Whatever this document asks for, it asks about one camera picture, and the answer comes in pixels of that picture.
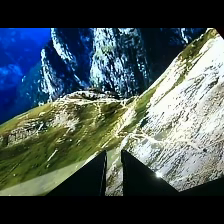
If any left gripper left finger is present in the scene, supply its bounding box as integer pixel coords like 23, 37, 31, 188
46, 149, 108, 197

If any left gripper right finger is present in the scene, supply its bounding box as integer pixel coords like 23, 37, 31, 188
120, 149, 180, 197

